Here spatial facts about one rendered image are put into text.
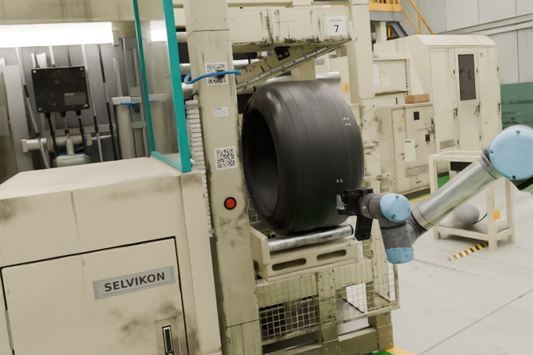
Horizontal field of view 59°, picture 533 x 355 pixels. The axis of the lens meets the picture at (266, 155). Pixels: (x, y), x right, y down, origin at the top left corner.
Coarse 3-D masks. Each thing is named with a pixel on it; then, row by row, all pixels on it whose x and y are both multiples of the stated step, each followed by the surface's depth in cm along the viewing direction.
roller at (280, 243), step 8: (304, 232) 171; (312, 232) 170; (320, 232) 171; (328, 232) 172; (336, 232) 172; (344, 232) 173; (352, 232) 175; (272, 240) 165; (280, 240) 166; (288, 240) 166; (296, 240) 167; (304, 240) 168; (312, 240) 169; (320, 240) 171; (328, 240) 173; (272, 248) 164; (280, 248) 165; (288, 248) 167
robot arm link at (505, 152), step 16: (512, 128) 113; (528, 128) 115; (496, 144) 112; (512, 144) 110; (528, 144) 108; (496, 160) 112; (512, 160) 110; (528, 160) 108; (512, 176) 111; (528, 176) 108; (528, 192) 114
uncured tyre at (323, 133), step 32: (256, 96) 173; (288, 96) 162; (320, 96) 164; (256, 128) 202; (288, 128) 155; (320, 128) 156; (352, 128) 160; (256, 160) 206; (288, 160) 154; (320, 160) 154; (352, 160) 158; (256, 192) 194; (288, 192) 157; (320, 192) 157; (288, 224) 165; (320, 224) 168
